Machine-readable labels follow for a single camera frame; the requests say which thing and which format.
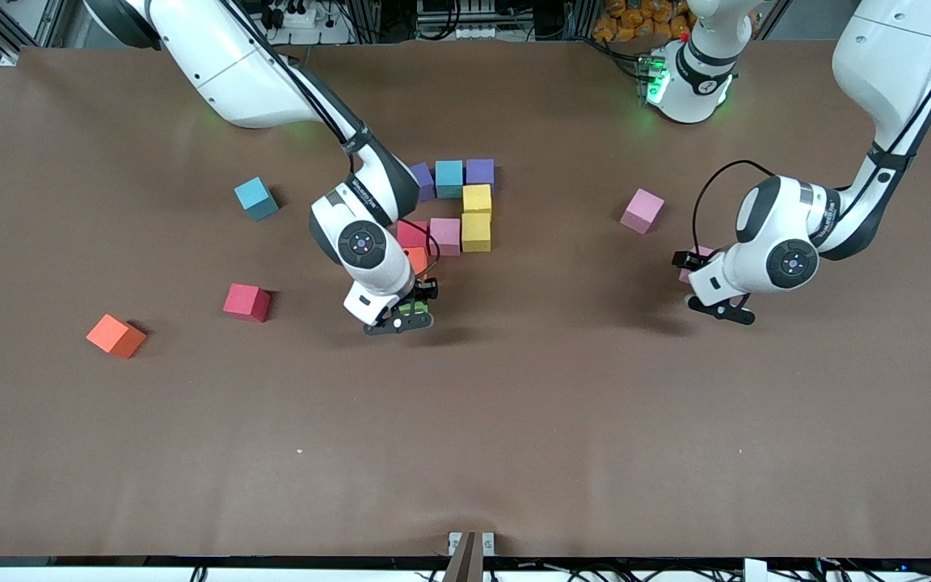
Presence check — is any light pink foam cube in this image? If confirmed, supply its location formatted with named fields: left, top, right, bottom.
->
left=678, top=246, right=714, bottom=285

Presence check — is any notched pink foam cube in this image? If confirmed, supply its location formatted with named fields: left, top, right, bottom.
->
left=429, top=217, right=462, bottom=257

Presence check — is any dusky pink foam cube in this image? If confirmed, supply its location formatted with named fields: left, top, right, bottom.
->
left=619, top=188, right=666, bottom=236

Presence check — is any blue foam cube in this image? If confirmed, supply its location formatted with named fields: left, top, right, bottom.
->
left=434, top=159, right=466, bottom=200
left=234, top=176, right=280, bottom=222

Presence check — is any table cover sheet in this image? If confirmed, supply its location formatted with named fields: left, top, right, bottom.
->
left=0, top=39, right=931, bottom=560

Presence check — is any bag of orange items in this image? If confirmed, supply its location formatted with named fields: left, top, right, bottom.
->
left=593, top=0, right=691, bottom=43

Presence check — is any white electrical box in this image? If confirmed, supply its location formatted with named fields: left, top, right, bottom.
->
left=415, top=0, right=519, bottom=41

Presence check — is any white power strip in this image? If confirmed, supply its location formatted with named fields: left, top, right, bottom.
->
left=259, top=0, right=353, bottom=45

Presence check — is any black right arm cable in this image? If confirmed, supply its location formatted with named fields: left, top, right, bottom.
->
left=219, top=0, right=442, bottom=280

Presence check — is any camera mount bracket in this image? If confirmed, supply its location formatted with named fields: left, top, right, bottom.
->
left=443, top=530, right=496, bottom=582

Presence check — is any aluminium frame profile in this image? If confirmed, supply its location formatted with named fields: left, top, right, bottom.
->
left=0, top=0, right=62, bottom=67

